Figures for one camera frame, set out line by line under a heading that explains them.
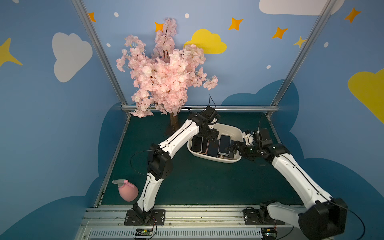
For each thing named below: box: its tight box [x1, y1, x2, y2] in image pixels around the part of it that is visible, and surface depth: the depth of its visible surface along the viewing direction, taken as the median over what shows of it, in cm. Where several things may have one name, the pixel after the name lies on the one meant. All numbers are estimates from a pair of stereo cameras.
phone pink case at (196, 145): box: [191, 135, 203, 153], surface depth 101 cm
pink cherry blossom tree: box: [116, 17, 218, 133], surface depth 69 cm
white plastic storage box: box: [187, 123, 244, 163], surface depth 100 cm
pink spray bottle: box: [111, 179, 139, 202], surface depth 73 cm
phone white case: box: [218, 135, 231, 156], surface depth 102 cm
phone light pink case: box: [206, 139, 220, 157], surface depth 98 cm
